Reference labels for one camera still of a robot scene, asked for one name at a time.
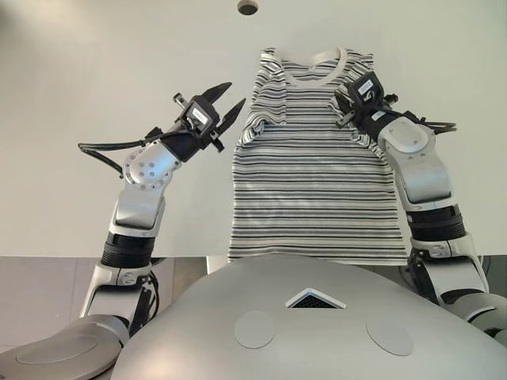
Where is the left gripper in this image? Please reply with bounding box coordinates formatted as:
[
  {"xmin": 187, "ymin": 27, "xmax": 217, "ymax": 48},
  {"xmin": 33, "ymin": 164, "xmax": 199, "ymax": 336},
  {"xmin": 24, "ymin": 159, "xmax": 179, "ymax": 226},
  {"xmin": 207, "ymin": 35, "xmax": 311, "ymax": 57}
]
[{"xmin": 160, "ymin": 82, "xmax": 248, "ymax": 163}]

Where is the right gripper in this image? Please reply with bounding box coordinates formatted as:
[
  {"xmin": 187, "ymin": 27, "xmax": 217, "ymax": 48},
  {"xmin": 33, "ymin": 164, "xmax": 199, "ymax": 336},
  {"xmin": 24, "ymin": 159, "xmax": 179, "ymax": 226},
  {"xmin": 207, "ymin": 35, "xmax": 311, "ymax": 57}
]
[{"xmin": 334, "ymin": 85, "xmax": 398, "ymax": 139}]

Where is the striped T-shirt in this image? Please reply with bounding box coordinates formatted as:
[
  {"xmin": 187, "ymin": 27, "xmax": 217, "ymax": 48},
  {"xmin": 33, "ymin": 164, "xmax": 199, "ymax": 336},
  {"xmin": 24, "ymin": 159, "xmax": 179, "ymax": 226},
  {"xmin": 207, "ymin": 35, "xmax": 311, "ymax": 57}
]
[{"xmin": 227, "ymin": 46, "xmax": 409, "ymax": 266}]

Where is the robot body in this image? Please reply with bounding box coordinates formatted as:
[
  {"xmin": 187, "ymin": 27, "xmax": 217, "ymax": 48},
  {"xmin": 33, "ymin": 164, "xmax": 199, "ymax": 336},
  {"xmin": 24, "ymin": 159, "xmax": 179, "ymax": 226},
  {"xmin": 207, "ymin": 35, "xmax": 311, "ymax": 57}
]
[{"xmin": 112, "ymin": 255, "xmax": 507, "ymax": 380}]

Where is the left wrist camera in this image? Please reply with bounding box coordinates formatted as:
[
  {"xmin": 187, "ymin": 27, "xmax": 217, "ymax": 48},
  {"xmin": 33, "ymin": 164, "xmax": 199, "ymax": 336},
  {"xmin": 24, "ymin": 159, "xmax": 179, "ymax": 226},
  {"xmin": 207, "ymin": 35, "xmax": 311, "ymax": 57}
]
[{"xmin": 179, "ymin": 97, "xmax": 219, "ymax": 138}]

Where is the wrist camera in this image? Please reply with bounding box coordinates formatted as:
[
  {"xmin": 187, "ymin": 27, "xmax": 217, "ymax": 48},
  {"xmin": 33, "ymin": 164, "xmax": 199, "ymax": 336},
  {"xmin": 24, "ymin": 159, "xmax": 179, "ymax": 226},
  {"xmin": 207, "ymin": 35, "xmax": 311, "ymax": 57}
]
[
  {"xmin": 179, "ymin": 97, "xmax": 219, "ymax": 138},
  {"xmin": 345, "ymin": 72, "xmax": 386, "ymax": 112}
]

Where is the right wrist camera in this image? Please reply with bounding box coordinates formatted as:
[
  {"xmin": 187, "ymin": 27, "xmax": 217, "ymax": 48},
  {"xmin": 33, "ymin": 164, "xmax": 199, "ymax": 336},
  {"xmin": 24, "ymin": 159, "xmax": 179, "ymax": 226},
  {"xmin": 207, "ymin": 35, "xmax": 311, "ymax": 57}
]
[{"xmin": 345, "ymin": 72, "xmax": 386, "ymax": 112}]

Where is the black cable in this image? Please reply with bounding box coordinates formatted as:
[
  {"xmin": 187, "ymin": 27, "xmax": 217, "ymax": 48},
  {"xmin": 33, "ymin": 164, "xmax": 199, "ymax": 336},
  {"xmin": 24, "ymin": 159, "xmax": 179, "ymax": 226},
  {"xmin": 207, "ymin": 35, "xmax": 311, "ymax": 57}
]
[
  {"xmin": 77, "ymin": 126, "xmax": 176, "ymax": 178},
  {"xmin": 395, "ymin": 111, "xmax": 458, "ymax": 139}
]

